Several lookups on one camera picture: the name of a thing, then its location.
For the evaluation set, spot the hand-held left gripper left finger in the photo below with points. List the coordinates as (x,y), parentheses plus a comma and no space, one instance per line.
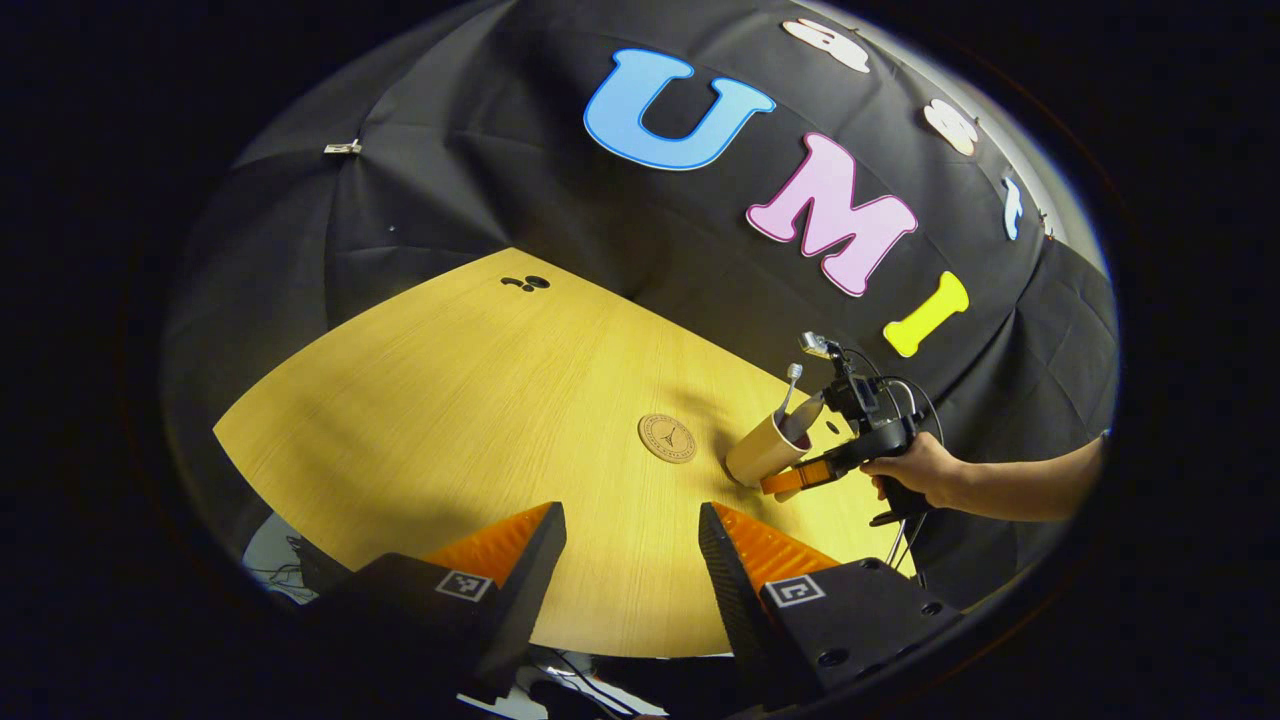
(520,590)

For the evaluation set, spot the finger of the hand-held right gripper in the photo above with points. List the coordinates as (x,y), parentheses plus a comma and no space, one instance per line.
(795,478)

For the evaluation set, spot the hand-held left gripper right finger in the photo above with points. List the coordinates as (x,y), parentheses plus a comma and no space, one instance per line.
(730,590)

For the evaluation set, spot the white toothbrush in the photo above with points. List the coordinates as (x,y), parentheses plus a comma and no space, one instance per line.
(792,385)

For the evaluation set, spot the round cork coaster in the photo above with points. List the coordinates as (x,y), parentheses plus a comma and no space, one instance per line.
(667,438)

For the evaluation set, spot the black backdrop cloth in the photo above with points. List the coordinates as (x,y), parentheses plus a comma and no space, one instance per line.
(500,150)

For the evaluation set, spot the silver clip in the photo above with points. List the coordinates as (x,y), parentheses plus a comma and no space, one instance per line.
(342,147)

